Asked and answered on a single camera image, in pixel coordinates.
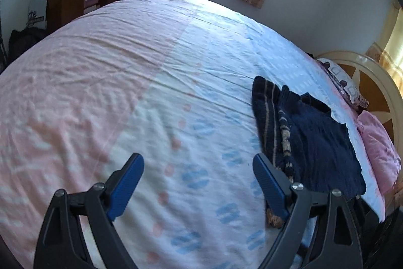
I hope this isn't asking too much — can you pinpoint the pink pillow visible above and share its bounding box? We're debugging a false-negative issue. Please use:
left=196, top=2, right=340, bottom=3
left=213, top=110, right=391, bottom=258
left=357, top=111, right=402, bottom=196

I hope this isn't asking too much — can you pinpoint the navy striped knit sweater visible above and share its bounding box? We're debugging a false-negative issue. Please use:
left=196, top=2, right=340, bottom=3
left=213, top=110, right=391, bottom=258
left=252, top=76, right=366, bottom=199

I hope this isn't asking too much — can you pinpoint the dark bag on floor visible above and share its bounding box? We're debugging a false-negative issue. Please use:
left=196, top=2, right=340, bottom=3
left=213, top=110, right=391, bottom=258
left=8, top=27, right=49, bottom=64

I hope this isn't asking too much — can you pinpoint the cream and wood headboard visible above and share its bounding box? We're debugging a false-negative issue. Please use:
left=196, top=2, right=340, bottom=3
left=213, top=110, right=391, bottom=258
left=319, top=51, right=403, bottom=155

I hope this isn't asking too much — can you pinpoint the pink and blue bed sheet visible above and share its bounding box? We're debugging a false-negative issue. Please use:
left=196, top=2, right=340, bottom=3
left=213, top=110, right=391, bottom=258
left=1, top=0, right=385, bottom=268

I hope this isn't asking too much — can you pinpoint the yellow curtain by headboard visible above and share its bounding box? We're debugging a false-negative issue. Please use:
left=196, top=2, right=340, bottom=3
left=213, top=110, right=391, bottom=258
left=365, top=0, right=403, bottom=94

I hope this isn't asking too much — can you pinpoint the white paper bag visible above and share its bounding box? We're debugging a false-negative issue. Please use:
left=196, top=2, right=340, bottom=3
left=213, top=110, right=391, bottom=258
left=26, top=0, right=47, bottom=30

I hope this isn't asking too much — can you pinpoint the white patterned pillow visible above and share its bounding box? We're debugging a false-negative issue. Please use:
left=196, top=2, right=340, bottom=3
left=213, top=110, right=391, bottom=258
left=316, top=58, right=369, bottom=112

